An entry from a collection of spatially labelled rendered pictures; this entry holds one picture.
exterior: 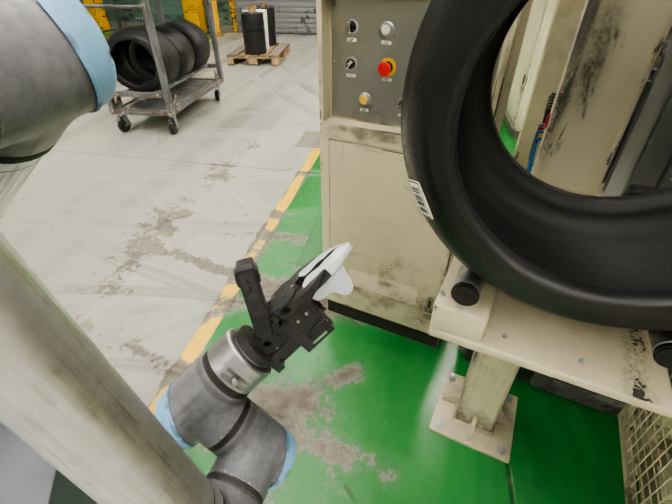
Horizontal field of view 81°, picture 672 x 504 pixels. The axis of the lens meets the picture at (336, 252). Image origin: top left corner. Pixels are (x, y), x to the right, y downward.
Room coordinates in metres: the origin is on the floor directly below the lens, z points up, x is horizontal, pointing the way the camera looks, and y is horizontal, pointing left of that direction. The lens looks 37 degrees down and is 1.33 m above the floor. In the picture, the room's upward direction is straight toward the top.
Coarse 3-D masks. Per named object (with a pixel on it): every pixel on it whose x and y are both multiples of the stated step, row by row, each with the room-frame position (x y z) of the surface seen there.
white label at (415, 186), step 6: (408, 180) 0.53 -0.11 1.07; (414, 180) 0.51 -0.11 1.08; (414, 186) 0.51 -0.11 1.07; (420, 186) 0.50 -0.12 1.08; (414, 192) 0.52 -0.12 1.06; (420, 192) 0.50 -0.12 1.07; (420, 198) 0.50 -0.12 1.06; (420, 204) 0.51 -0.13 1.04; (426, 204) 0.49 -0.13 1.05; (420, 210) 0.52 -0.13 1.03; (426, 210) 0.49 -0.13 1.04; (426, 216) 0.50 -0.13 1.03; (432, 216) 0.49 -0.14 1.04
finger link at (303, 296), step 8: (320, 272) 0.42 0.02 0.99; (328, 272) 0.42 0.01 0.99; (312, 280) 0.41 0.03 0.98; (320, 280) 0.41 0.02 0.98; (304, 288) 0.40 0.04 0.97; (312, 288) 0.40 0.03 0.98; (296, 296) 0.40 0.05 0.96; (304, 296) 0.39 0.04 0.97; (312, 296) 0.39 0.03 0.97; (288, 304) 0.39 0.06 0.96; (296, 304) 0.39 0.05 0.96; (304, 304) 0.39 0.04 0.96
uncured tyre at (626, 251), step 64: (448, 0) 0.51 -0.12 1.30; (512, 0) 0.46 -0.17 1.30; (448, 64) 0.48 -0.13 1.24; (448, 128) 0.47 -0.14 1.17; (448, 192) 0.47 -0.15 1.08; (512, 192) 0.68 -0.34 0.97; (512, 256) 0.44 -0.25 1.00; (576, 256) 0.56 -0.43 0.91; (640, 256) 0.53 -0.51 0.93; (576, 320) 0.41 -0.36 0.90; (640, 320) 0.35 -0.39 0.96
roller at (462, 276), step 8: (464, 272) 0.50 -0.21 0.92; (472, 272) 0.50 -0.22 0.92; (456, 280) 0.49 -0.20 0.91; (464, 280) 0.48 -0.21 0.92; (472, 280) 0.48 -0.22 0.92; (480, 280) 0.48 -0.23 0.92; (456, 288) 0.47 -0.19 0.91; (464, 288) 0.46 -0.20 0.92; (472, 288) 0.46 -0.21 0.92; (480, 288) 0.47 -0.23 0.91; (456, 296) 0.47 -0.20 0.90; (464, 296) 0.46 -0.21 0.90; (472, 296) 0.46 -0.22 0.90; (464, 304) 0.46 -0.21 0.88; (472, 304) 0.46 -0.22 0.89
